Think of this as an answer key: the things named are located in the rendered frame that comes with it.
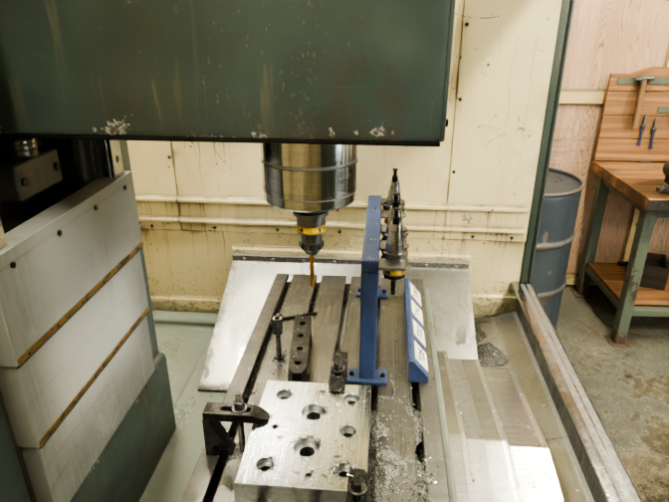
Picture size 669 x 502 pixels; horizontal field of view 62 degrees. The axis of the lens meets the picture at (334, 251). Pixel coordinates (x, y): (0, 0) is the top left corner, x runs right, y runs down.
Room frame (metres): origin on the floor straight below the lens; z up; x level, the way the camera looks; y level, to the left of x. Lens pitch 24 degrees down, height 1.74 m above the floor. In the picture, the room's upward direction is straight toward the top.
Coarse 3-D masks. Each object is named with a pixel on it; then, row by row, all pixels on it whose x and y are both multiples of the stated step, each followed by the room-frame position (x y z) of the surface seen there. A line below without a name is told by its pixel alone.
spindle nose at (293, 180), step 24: (264, 144) 0.86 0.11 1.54; (288, 144) 0.83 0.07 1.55; (312, 144) 0.82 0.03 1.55; (336, 144) 0.84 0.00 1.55; (264, 168) 0.87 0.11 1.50; (288, 168) 0.83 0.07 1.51; (312, 168) 0.83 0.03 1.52; (336, 168) 0.84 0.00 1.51; (264, 192) 0.89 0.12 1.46; (288, 192) 0.83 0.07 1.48; (312, 192) 0.82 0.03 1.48; (336, 192) 0.84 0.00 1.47
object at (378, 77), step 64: (0, 0) 0.82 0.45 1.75; (64, 0) 0.81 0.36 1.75; (128, 0) 0.80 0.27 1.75; (192, 0) 0.79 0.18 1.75; (256, 0) 0.78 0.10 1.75; (320, 0) 0.78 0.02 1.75; (384, 0) 0.77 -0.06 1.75; (448, 0) 0.76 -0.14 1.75; (0, 64) 0.82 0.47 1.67; (64, 64) 0.81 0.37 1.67; (128, 64) 0.80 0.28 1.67; (192, 64) 0.79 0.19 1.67; (256, 64) 0.78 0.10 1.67; (320, 64) 0.78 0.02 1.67; (384, 64) 0.77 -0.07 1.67; (448, 64) 0.77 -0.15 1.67; (0, 128) 0.82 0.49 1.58; (64, 128) 0.81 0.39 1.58; (128, 128) 0.80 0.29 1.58; (192, 128) 0.79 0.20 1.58; (256, 128) 0.78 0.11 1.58; (320, 128) 0.78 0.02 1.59; (384, 128) 0.77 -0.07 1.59
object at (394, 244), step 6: (390, 222) 1.18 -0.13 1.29; (390, 228) 1.18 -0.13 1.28; (396, 228) 1.17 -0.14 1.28; (390, 234) 1.17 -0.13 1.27; (396, 234) 1.17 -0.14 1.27; (402, 234) 1.18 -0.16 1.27; (390, 240) 1.17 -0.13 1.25; (396, 240) 1.16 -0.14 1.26; (402, 240) 1.17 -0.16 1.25; (390, 246) 1.17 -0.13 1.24; (396, 246) 1.16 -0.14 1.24; (402, 246) 1.17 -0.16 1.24; (390, 252) 1.16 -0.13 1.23; (396, 252) 1.16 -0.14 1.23
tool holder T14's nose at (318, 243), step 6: (300, 240) 0.90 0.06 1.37; (306, 240) 0.89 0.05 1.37; (312, 240) 0.89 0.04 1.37; (318, 240) 0.89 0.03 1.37; (306, 246) 0.89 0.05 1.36; (312, 246) 0.88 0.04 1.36; (318, 246) 0.89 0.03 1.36; (306, 252) 0.89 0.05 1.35; (312, 252) 0.89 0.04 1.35; (318, 252) 0.90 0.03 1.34
